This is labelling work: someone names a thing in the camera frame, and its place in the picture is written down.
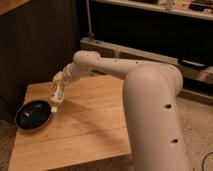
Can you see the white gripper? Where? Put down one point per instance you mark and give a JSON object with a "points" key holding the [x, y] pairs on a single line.
{"points": [[63, 77]]}

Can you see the metal vertical pole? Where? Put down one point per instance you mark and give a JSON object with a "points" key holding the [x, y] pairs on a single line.
{"points": [[90, 32]]}

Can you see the wooden shelf board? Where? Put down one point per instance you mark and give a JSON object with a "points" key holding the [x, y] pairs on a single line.
{"points": [[176, 7]]}

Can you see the black flat device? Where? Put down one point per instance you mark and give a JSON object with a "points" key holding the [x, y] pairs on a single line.
{"points": [[194, 65]]}

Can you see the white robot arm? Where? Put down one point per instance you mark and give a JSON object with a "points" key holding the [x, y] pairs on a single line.
{"points": [[149, 101]]}

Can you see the wooden beam frame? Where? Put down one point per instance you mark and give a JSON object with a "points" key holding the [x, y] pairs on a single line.
{"points": [[117, 51]]}

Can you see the clear plastic bottle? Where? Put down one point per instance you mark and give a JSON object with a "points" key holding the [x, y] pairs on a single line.
{"points": [[57, 95]]}

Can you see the black ceramic bowl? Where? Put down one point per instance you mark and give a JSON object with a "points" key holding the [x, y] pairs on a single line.
{"points": [[33, 115]]}

